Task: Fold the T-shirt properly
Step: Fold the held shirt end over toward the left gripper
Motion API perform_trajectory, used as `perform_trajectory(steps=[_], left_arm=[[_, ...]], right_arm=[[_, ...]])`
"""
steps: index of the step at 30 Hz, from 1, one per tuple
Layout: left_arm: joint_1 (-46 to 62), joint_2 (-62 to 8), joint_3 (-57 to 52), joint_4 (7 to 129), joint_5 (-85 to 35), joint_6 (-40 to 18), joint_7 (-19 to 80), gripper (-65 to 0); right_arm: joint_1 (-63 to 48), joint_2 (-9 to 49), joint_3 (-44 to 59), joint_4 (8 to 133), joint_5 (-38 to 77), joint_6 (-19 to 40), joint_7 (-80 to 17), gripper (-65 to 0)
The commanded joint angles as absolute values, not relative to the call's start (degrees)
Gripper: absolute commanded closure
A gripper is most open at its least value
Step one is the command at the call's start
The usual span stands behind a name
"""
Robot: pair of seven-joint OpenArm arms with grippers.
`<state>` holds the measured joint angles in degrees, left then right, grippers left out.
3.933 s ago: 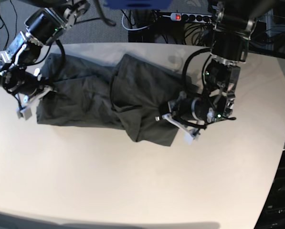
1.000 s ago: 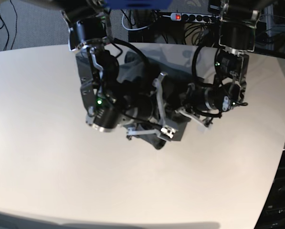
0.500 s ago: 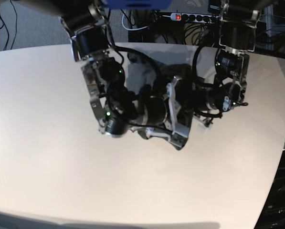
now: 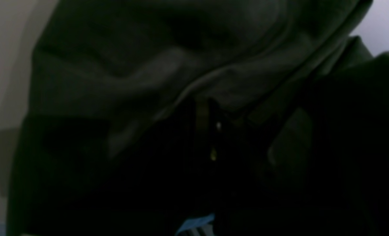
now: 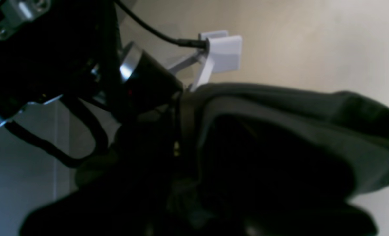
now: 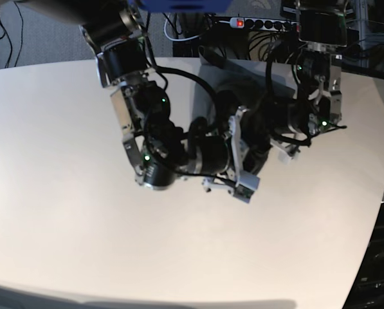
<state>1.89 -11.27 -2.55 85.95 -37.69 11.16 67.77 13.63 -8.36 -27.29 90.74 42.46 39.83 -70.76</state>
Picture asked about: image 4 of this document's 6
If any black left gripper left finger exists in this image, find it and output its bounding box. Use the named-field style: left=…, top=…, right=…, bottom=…
left=28, top=98, right=195, bottom=236

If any grey T-shirt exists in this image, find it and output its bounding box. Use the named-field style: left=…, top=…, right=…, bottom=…
left=6, top=0, right=389, bottom=236

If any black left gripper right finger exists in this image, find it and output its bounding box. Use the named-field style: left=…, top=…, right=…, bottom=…
left=196, top=98, right=372, bottom=236

